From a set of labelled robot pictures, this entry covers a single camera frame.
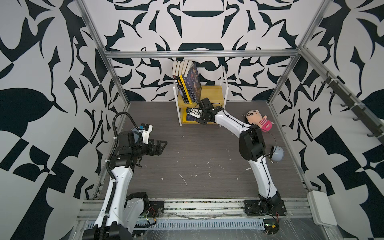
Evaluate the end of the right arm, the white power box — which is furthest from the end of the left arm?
the white power box

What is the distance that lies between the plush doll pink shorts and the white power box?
Result: 413 millimetres

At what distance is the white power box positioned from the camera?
0.69 metres
